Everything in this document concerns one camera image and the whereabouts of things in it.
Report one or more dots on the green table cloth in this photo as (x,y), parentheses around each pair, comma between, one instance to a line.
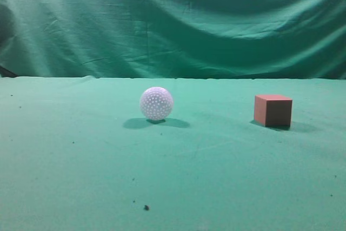
(78,154)

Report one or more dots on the red cube block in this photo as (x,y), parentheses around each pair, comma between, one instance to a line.
(273,110)

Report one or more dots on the green backdrop cloth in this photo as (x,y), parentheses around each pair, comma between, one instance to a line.
(233,39)

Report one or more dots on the white dimpled ball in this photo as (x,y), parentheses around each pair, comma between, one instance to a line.
(156,103)

